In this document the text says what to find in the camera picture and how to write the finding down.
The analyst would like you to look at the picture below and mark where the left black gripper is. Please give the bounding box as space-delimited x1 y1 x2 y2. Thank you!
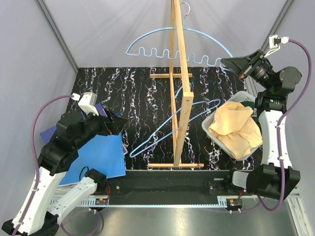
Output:
74 106 128 148

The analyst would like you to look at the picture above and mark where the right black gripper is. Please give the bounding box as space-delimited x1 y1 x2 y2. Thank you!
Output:
220 50 275 92

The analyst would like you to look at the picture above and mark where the light blue wire hanger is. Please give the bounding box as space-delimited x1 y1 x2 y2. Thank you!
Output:
127 86 221 158

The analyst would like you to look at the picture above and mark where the light blue plastic hanger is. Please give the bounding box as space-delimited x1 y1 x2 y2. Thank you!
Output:
125 1 233 72

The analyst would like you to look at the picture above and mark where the cream yellow t shirt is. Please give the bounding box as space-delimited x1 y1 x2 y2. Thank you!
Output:
208 101 262 160

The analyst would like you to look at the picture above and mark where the green and white t shirt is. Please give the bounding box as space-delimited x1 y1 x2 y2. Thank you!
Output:
241 101 259 124

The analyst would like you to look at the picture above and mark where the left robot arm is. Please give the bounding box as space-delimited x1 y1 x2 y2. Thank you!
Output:
1 110 127 236

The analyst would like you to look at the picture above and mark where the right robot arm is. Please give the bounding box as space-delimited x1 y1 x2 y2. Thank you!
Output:
221 50 302 202

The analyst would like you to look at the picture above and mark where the wooden hanger stand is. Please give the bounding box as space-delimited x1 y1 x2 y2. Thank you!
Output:
147 0 205 169

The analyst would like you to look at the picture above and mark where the white plastic basket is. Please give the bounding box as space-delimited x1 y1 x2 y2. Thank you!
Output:
202 91 262 161

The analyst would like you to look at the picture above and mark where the blue folder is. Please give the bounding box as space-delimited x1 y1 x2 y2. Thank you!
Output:
59 134 126 186

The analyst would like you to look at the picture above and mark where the purple folder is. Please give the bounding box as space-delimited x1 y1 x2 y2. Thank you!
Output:
40 103 127 156

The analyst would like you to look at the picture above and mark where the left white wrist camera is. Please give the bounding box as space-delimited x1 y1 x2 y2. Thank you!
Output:
72 92 99 116

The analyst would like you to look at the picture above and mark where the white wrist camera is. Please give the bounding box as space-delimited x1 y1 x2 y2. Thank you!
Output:
264 34 289 58
72 92 99 116

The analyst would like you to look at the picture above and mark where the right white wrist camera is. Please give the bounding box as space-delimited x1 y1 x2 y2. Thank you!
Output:
264 34 289 58

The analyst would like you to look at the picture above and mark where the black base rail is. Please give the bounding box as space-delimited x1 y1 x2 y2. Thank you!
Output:
106 170 230 207

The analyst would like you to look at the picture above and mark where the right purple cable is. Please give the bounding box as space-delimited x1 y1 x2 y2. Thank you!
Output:
258 39 312 212

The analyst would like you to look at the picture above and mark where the white slotted cable duct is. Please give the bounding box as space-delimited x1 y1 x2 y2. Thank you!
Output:
78 198 109 207

